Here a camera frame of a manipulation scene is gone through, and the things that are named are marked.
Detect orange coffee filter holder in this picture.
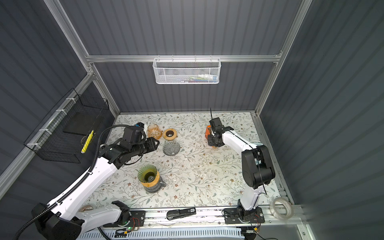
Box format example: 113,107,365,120
205,125,212,140

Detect white wire mesh basket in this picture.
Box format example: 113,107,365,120
153,58,222,85

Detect clear tape roll right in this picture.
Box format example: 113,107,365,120
269,197,294,221

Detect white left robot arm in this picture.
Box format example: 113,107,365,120
32,138,160,240

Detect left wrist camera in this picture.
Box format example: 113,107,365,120
120,122,147,150

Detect grey glass pitcher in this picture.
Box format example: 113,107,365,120
145,178,167,194

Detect black wire basket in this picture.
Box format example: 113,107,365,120
24,90,110,164

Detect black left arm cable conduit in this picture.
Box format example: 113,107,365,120
13,124,133,240

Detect green glass dripper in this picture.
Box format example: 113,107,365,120
138,165,158,183

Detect orange glass pitcher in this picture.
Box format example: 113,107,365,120
147,124,163,140

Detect yellow marker pen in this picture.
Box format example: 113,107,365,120
81,130,95,154

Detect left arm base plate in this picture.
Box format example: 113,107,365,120
103,211,146,228

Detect tape roll left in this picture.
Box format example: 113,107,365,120
78,204,97,212

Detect wooden ring holder near pitcher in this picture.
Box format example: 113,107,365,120
163,129,178,141

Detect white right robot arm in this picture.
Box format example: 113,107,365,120
205,125,276,222

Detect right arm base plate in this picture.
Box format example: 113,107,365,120
222,206,265,225

